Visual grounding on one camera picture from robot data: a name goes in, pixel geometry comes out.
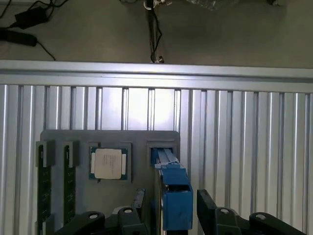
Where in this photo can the silver CPU chip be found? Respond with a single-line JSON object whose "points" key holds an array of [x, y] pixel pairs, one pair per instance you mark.
{"points": [[108, 163]]}

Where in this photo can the aluminium table frame rail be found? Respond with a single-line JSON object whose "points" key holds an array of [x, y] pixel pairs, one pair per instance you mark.
{"points": [[156, 73]]}

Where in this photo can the grey parts rack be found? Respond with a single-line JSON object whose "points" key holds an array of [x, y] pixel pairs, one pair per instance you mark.
{"points": [[110, 186]]}

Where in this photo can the clear plastic bag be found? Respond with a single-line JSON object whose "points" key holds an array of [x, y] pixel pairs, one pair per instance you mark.
{"points": [[203, 4]]}

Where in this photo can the blue rectangular block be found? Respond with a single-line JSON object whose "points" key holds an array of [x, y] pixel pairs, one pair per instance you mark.
{"points": [[177, 191]]}

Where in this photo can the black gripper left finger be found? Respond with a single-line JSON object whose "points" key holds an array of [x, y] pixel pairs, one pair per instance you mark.
{"points": [[127, 216]]}

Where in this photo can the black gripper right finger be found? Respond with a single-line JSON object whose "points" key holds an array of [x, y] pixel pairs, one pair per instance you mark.
{"points": [[220, 218]]}

